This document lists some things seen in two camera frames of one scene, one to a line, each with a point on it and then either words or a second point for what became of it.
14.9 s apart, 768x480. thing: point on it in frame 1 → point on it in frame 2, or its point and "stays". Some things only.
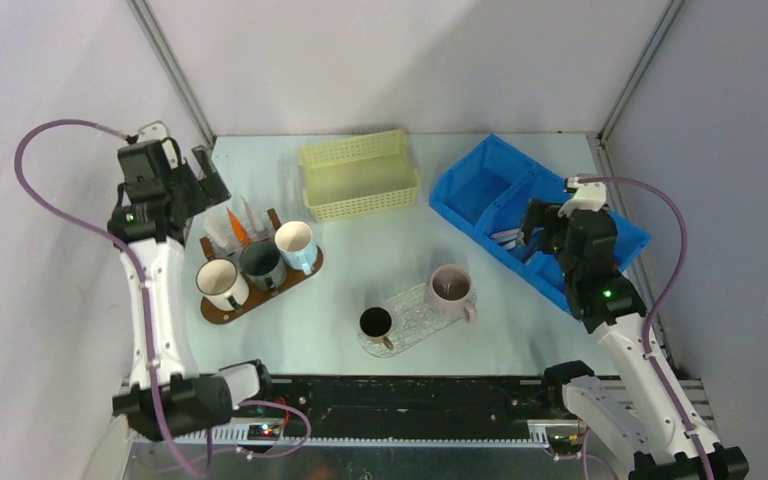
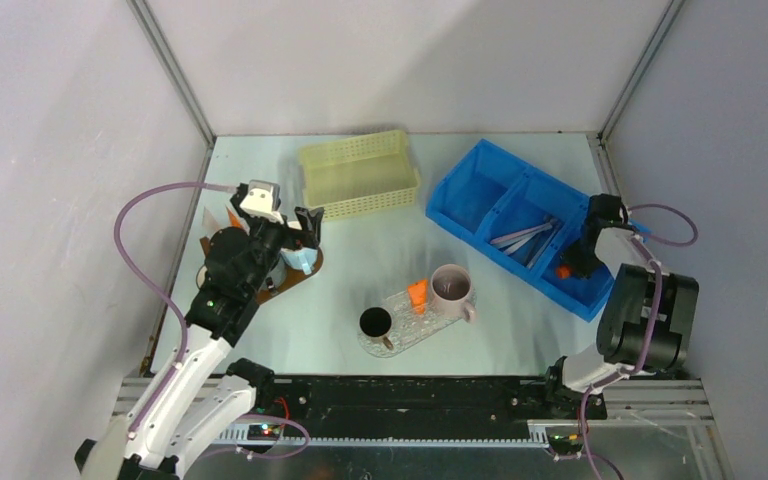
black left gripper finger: (209, 176) → (311, 221)
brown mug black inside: (376, 322) stays
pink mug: (450, 291) stays
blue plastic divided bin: (484, 200) stays
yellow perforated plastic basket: (359, 175) stays
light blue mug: (297, 246) stays
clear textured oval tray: (415, 322) stays
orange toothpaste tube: (238, 227) → (418, 295)
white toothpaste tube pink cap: (252, 223) → (209, 223)
